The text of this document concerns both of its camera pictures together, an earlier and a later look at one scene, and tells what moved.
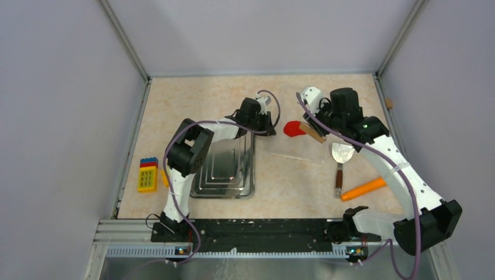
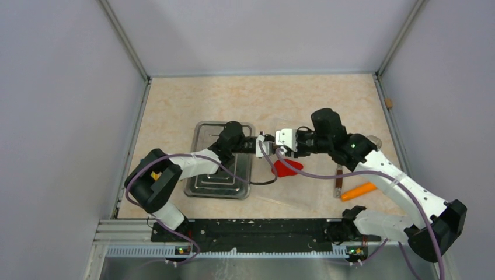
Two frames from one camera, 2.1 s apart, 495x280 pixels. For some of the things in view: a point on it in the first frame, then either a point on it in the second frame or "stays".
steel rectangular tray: [228, 171] stays
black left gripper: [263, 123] to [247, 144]
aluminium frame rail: [135, 238] stays
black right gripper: [315, 124] to [299, 153]
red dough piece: [292, 129] to [281, 170]
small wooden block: [389, 103] stays
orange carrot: [376, 183] stays
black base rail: [300, 237] stays
